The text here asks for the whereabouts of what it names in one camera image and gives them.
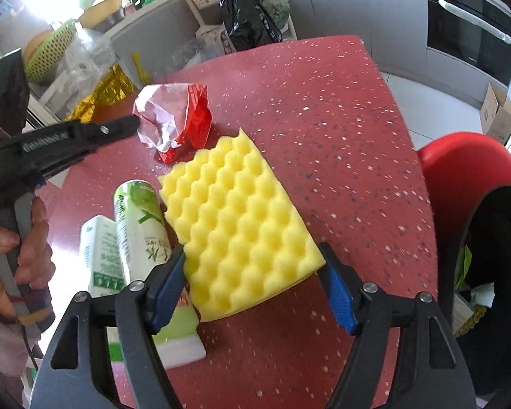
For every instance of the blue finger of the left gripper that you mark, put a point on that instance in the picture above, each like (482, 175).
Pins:
(118, 129)

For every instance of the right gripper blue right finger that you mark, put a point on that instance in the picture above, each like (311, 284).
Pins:
(430, 371)

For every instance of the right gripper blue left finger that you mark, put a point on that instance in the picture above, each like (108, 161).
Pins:
(76, 370)

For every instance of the pink red wrapper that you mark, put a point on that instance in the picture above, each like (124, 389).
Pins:
(172, 115)

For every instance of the white blue bandage box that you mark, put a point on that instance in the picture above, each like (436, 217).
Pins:
(469, 306)

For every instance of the green white tea carton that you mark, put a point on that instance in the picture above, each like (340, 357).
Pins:
(143, 244)

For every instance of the white green milk carton bottle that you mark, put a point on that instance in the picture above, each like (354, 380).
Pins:
(100, 252)

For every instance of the green snack bag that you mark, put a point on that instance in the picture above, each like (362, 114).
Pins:
(462, 267)

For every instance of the yellow foam sponge pad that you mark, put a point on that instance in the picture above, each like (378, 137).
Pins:
(244, 241)

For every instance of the black trash bin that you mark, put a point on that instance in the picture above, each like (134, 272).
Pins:
(474, 262)

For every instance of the person left hand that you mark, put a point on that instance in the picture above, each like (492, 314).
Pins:
(25, 265)

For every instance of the gold foil bag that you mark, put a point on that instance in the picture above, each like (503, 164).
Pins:
(113, 87)

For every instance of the clear plastic bag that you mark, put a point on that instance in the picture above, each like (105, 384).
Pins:
(85, 61)

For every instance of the green plastic basket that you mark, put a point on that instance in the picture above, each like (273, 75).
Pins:
(44, 51)

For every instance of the yellow basin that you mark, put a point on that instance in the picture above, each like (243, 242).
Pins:
(103, 16)

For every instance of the black plastic bag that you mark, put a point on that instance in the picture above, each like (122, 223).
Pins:
(248, 24)

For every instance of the red stool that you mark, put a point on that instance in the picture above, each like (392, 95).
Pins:
(459, 170)

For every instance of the cardboard box on floor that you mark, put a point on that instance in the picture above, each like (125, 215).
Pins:
(495, 114)

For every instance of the grey lower cabinets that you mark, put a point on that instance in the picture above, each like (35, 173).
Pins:
(394, 33)

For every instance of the black built-in oven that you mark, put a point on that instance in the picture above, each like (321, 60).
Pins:
(474, 31)

